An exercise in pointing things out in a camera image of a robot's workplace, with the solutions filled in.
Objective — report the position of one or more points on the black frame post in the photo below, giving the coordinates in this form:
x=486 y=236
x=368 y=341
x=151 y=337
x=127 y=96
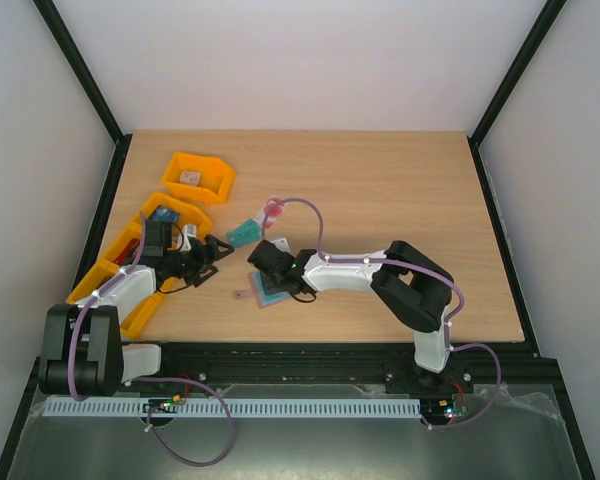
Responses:
x=61 y=34
x=525 y=54

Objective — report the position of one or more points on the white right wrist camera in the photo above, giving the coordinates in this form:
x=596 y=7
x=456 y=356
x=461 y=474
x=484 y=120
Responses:
x=281 y=244

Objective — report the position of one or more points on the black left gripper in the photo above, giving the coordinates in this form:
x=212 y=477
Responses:
x=205 y=259

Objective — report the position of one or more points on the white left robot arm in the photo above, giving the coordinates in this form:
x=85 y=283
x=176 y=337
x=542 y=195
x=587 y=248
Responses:
x=83 y=353

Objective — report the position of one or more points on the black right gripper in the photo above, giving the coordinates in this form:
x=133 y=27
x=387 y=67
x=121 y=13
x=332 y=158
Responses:
x=259 y=255

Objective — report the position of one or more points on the yellow bin bottom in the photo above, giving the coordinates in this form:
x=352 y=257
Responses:
x=131 y=289

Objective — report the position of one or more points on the teal credit card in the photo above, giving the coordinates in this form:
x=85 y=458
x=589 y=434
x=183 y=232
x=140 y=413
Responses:
x=248 y=232

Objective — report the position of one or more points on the black right frame post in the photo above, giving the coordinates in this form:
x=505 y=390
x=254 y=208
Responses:
x=525 y=54

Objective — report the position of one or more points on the pink card holder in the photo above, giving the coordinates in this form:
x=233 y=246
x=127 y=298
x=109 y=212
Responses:
x=262 y=290

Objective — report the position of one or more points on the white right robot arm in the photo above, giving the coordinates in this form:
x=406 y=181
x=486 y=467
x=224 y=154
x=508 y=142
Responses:
x=414 y=288

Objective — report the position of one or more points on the yellow bin top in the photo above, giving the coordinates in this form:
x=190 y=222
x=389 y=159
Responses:
x=217 y=178

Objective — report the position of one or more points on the red card stack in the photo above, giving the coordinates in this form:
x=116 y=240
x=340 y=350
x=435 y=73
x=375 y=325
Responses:
x=127 y=253

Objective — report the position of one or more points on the blue card stack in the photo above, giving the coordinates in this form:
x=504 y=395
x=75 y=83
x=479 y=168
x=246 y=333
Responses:
x=164 y=214

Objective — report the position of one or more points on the grey slotted cable duct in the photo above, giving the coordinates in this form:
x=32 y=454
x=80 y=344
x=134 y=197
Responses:
x=118 y=407

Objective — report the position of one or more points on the black left frame post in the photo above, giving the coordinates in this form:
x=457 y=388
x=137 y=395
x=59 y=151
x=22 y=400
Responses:
x=61 y=34

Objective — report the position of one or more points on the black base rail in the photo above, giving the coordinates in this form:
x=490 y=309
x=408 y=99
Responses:
x=388 y=365

